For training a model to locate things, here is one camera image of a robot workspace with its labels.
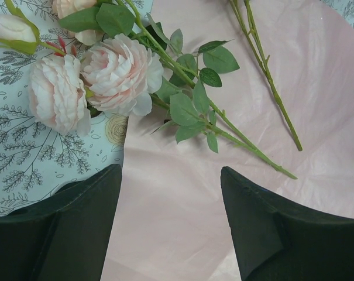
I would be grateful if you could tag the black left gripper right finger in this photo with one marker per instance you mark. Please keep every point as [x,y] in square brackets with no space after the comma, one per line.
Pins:
[277,239]

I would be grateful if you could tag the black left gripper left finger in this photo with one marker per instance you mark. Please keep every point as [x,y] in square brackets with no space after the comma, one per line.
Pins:
[64,237]

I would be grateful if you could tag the purple pink wrapping paper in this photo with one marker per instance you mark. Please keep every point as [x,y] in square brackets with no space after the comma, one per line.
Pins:
[170,222]

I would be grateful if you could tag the floral tablecloth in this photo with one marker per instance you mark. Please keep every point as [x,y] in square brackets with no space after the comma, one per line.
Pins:
[31,154]

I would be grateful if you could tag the blue hydrangea stem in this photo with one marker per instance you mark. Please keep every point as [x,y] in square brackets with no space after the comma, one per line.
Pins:
[252,36]

